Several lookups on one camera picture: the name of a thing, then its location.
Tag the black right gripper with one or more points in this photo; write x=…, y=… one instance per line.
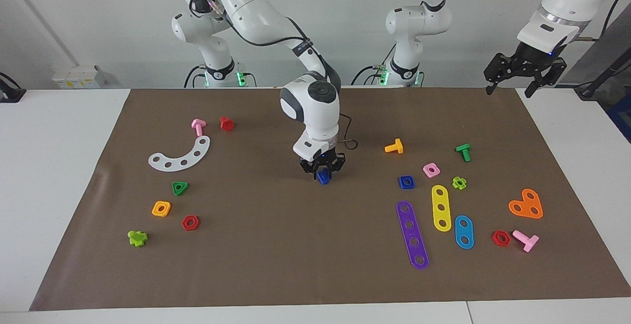
x=323, y=160

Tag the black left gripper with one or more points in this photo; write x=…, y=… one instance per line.
x=537, y=58

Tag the blue plastic screw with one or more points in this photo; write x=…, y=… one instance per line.
x=323, y=178

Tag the blue square nut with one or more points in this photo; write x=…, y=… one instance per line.
x=401, y=186

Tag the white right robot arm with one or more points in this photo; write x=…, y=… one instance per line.
x=315, y=112

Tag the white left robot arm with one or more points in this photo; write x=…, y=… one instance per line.
x=419, y=23

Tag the orange plastic screw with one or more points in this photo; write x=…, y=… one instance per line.
x=397, y=147

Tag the black stand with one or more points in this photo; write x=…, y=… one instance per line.
x=599, y=85

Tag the brown table mat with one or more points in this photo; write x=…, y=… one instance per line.
x=296, y=245

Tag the green plastic screw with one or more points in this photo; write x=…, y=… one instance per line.
x=463, y=149

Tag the dark grey partition panel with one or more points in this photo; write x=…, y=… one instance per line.
x=618, y=33

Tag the red plastic screw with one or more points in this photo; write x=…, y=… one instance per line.
x=227, y=125

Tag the purple four-hole strip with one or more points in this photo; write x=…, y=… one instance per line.
x=412, y=234

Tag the blue crate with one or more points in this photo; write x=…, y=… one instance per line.
x=623, y=122

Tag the pink square nut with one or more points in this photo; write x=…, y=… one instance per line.
x=437, y=173

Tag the yellow three-hole strip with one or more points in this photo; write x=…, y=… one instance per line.
x=441, y=200

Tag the lime cross-shaped nut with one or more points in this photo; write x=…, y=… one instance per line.
x=454, y=183

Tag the pink plastic screw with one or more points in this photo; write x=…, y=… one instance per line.
x=530, y=241
x=198, y=127

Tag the orange three-hole angle plate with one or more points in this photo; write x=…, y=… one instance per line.
x=525, y=204

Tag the red hexagonal nut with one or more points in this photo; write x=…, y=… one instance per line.
x=495, y=242
x=195, y=219

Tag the green triangular nut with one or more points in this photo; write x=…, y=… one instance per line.
x=185, y=185

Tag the white curved five-hole plate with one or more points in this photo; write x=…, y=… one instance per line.
x=176, y=164

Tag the blue two-hole strip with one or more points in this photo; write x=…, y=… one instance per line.
x=464, y=232

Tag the orange square nut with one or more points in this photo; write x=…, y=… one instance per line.
x=155, y=212

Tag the lime cross-head screw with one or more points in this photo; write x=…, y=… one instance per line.
x=137, y=239

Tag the white power box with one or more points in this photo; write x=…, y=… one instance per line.
x=79, y=77

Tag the black clamp mount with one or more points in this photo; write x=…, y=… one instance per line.
x=10, y=94

